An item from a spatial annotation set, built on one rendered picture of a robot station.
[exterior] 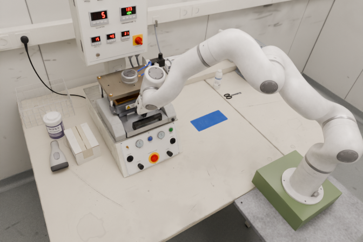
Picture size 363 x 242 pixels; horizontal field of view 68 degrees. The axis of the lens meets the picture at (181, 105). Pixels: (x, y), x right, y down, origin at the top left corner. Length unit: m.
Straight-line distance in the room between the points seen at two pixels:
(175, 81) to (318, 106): 0.50
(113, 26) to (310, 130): 1.30
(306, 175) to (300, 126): 0.62
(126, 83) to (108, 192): 0.51
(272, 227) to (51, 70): 1.50
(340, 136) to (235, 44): 0.49
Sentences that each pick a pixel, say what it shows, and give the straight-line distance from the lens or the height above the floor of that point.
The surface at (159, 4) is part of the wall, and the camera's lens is 1.92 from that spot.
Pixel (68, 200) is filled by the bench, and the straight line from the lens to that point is 1.38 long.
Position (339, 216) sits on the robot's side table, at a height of 0.75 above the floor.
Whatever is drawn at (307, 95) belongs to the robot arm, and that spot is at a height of 1.36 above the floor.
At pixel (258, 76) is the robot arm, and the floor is 1.44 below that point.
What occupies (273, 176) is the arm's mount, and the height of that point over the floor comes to 0.85.
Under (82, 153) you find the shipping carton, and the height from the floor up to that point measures 0.83.
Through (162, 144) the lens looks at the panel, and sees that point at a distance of 1.41.
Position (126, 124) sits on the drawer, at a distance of 1.32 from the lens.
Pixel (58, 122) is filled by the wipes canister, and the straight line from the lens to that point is 1.54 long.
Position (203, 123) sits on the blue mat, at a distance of 1.66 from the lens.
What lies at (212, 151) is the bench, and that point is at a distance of 1.52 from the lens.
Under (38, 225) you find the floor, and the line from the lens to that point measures 2.24.
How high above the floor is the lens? 1.90
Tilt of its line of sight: 41 degrees down
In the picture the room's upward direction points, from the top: 6 degrees clockwise
